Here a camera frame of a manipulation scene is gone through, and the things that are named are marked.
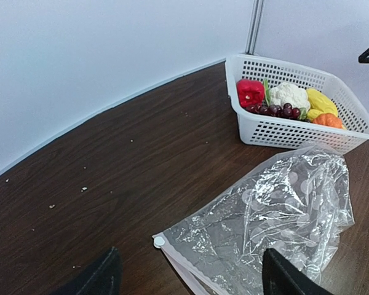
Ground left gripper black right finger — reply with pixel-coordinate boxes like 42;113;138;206
262;248;331;295

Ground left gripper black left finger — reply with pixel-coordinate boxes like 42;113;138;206
51;247;122;295

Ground clear zip top bag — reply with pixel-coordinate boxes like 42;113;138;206
153;143;354;294

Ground white toy cauliflower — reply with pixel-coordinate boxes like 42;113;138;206
263;79;311;112

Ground red toy bell pepper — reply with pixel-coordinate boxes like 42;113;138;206
236;79;265;108

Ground yellow toy pepper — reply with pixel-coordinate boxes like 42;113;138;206
306;88;338;116

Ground orange toy pumpkin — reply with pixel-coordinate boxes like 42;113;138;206
312;113;343;129

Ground dark red toy grapes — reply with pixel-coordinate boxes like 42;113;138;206
244;103;311;123

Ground white perforated plastic basket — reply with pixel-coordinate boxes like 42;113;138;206
225;54;369;154

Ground right aluminium frame post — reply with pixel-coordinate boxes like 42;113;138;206
245;0;264;55

